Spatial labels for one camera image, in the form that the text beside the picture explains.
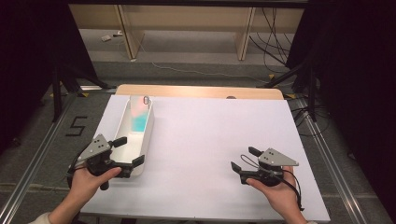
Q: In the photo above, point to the iridescent phone case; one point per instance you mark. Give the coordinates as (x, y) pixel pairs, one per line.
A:
(139, 123)

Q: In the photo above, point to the black metal stand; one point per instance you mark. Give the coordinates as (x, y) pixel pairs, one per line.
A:
(312, 93)
(57, 93)

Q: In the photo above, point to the small white box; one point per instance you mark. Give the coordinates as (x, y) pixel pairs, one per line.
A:
(106, 38)

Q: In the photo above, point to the dark curtain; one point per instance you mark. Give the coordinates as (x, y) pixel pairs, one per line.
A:
(31, 62)
(358, 77)

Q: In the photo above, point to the person's left hand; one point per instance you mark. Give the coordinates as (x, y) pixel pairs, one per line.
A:
(82, 188)

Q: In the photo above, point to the person's right hand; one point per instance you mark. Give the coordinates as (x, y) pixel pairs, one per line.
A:
(283, 196)

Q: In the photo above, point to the small white plug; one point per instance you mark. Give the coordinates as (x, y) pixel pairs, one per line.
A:
(118, 33)

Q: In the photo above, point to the long metal floor rail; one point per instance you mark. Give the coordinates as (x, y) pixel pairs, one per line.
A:
(31, 169)
(328, 163)

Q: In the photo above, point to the white plastic bin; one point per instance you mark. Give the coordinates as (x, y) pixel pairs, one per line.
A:
(130, 146)

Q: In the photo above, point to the white board mat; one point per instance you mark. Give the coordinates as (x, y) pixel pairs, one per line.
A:
(218, 140)

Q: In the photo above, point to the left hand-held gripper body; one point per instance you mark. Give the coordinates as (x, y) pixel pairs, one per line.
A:
(96, 149)

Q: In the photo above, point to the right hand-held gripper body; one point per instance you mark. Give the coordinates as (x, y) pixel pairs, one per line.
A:
(275, 158)

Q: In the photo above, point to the light wooden desk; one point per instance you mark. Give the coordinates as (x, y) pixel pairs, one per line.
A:
(186, 17)

